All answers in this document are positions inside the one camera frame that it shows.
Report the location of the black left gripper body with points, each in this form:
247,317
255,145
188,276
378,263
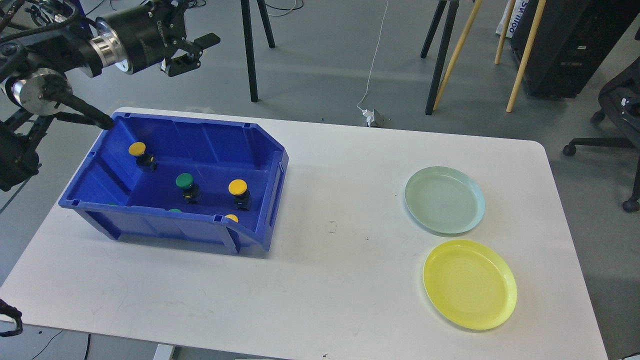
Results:
139,37

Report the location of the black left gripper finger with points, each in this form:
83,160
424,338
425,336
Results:
183,64
199,45

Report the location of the yellow push button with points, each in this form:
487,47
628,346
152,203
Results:
239,189
144,160

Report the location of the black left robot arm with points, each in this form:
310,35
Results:
34,64

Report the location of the yellow push button front edge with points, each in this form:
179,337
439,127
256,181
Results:
232,217

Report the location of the light green plate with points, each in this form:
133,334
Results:
444,200

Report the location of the yellow plate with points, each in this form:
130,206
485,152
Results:
470,284

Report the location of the black tripod stand left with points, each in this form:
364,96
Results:
247,27

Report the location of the black tripod stand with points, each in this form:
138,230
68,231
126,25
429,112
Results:
247,27
450,9

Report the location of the blue plastic storage bin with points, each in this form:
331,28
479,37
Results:
215,152

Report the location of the black tripod stand right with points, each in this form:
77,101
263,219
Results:
450,9

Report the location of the white printed bag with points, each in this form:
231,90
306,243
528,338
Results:
512,18

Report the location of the black cabinet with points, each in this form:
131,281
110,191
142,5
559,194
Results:
573,38

